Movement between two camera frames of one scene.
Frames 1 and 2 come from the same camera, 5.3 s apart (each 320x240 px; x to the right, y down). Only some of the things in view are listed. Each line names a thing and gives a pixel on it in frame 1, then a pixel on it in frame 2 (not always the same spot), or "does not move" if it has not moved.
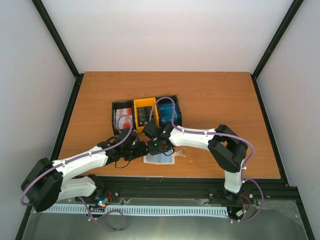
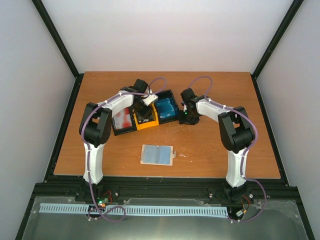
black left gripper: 141,150 -> 144,112
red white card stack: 124,122 does not move
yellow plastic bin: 145,102 does not move
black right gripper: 153,151 -> 182,121
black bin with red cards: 123,116 does not move
